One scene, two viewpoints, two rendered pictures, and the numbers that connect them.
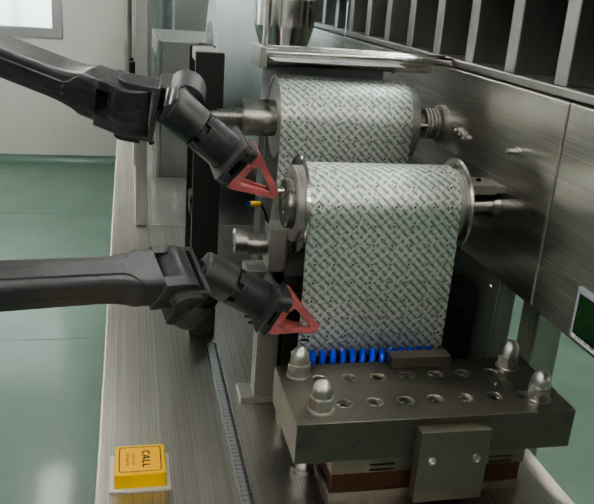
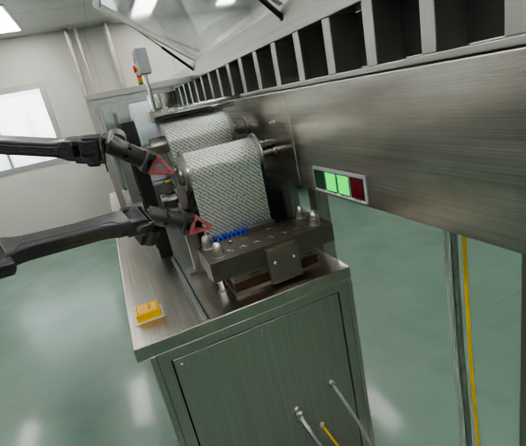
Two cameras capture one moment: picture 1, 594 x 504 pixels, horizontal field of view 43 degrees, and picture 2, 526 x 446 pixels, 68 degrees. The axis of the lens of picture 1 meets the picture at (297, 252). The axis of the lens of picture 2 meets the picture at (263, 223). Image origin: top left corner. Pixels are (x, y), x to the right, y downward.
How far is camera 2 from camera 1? 0.23 m
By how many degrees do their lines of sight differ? 5
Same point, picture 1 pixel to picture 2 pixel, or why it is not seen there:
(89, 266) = (91, 222)
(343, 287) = (217, 204)
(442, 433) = (275, 249)
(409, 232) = (238, 171)
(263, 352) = (193, 249)
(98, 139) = (105, 205)
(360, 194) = (210, 159)
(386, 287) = (236, 198)
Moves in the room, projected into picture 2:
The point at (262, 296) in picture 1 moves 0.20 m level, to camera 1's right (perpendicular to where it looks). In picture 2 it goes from (180, 218) to (243, 203)
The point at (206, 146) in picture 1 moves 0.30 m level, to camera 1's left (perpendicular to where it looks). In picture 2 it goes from (132, 157) to (27, 180)
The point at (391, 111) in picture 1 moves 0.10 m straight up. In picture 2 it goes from (218, 124) to (212, 96)
